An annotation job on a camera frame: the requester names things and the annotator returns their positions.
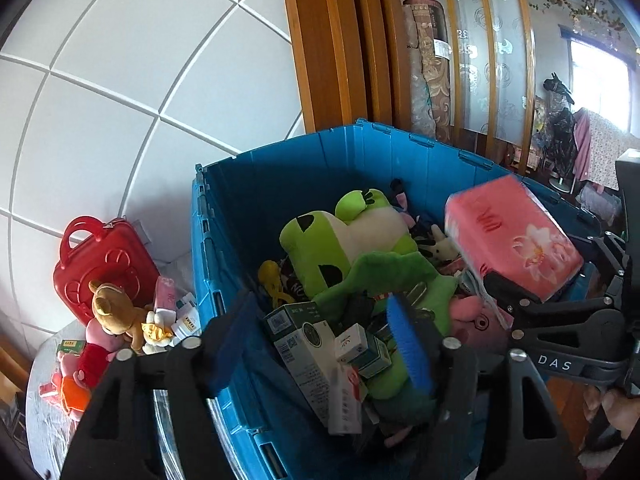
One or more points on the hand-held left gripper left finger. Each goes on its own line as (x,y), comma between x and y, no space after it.
(230,345)

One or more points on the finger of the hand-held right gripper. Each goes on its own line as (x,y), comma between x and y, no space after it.
(602,247)
(515,300)

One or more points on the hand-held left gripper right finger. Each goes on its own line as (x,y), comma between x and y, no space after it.
(410,345)

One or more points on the pink flowered tissue pack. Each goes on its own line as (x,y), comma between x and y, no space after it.
(510,230)

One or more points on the blue plastic storage crate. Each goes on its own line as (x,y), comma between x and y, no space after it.
(240,200)

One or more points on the pig plush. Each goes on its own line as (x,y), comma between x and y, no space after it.
(72,392)
(92,357)

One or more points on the person's right hand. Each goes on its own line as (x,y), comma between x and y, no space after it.
(617,412)

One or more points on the pink plush toy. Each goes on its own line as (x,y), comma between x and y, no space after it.
(470,320)

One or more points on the white green medicine box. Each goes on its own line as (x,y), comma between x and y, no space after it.
(186,322)

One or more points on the small white green box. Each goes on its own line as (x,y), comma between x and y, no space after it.
(360,347)

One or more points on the white teal carton box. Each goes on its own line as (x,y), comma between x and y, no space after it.
(295,345)

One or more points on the dark green plush toy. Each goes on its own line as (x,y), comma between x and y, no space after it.
(390,272)

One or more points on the yellow plush toy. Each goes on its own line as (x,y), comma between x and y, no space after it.
(270,280)

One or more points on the small white yellow plush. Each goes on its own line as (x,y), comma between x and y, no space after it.
(155,329)

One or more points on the white pink labelled tissue pack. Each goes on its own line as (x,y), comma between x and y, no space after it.
(167,295)

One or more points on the white red box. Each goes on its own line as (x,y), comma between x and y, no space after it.
(345,400)

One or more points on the small white bunny plush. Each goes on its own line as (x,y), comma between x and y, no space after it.
(440,246)

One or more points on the pink floral garment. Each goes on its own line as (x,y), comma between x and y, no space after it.
(600,150)

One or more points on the brown teddy bear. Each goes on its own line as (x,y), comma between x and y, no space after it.
(112,310)

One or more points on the dark hanging clothes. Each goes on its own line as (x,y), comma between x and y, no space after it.
(560,125)

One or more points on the pig plush in red dress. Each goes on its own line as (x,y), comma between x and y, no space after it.
(92,357)

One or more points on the light green frog plush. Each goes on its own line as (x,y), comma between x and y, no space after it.
(320,240)

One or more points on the red hard-shell suitcase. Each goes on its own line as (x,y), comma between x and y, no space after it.
(115,265)

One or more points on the black plush toy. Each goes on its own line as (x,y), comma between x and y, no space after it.
(398,192)

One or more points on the green yellow medicine box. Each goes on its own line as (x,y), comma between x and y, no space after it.
(70,346)

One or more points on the window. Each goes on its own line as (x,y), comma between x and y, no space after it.
(600,80)

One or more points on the wooden frosted glass partition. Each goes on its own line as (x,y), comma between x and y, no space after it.
(480,50)

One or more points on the rolled patterned carpet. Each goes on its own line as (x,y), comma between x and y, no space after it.
(427,60)

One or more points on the wide wooden pillar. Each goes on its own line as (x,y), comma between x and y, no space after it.
(340,35)

